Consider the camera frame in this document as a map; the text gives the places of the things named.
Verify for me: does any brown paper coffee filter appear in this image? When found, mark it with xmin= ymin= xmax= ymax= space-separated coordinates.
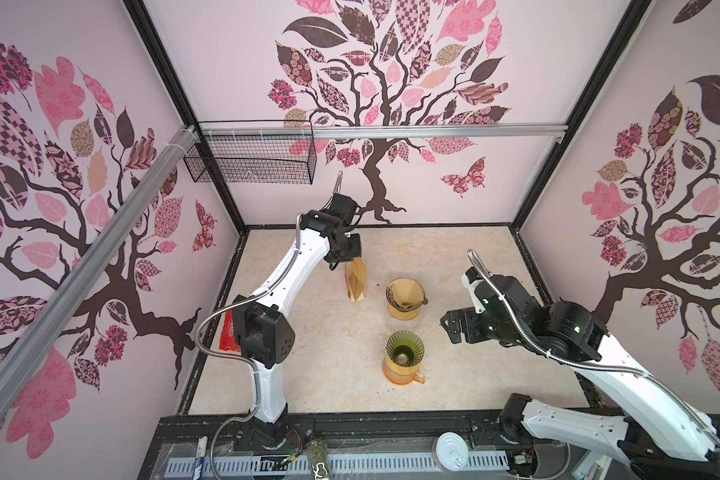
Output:
xmin=388 ymin=278 xmax=426 ymax=312

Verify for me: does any green glass dripper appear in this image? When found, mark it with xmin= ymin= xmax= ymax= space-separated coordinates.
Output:
xmin=386 ymin=331 xmax=425 ymax=367

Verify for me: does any orange glass pitcher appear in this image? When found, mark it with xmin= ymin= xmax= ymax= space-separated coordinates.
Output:
xmin=382 ymin=363 xmax=426 ymax=385

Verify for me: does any clear glass carafe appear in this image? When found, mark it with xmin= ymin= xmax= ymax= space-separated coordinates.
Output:
xmin=388 ymin=317 xmax=422 ymax=332

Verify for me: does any white paper cup lid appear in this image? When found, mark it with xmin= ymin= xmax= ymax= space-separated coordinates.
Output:
xmin=433 ymin=432 xmax=469 ymax=472

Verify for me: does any red snack packet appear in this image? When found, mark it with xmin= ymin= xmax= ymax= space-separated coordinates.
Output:
xmin=219 ymin=310 xmax=241 ymax=353

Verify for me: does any white marker pen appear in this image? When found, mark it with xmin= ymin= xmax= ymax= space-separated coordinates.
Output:
xmin=191 ymin=436 xmax=208 ymax=480

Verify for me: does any black wire basket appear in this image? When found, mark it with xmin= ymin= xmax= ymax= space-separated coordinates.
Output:
xmin=184 ymin=120 xmax=317 ymax=185

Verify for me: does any back aluminium rail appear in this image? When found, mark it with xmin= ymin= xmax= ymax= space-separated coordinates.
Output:
xmin=201 ymin=121 xmax=568 ymax=140

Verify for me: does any aluminium rail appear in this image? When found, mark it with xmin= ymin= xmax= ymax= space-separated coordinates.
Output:
xmin=0 ymin=125 xmax=198 ymax=421
xmin=201 ymin=121 xmax=568 ymax=140

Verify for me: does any white cable duct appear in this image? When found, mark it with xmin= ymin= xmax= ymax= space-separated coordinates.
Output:
xmin=156 ymin=451 xmax=509 ymax=479

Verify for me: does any left aluminium rail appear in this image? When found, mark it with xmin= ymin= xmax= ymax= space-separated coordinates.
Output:
xmin=0 ymin=125 xmax=198 ymax=421

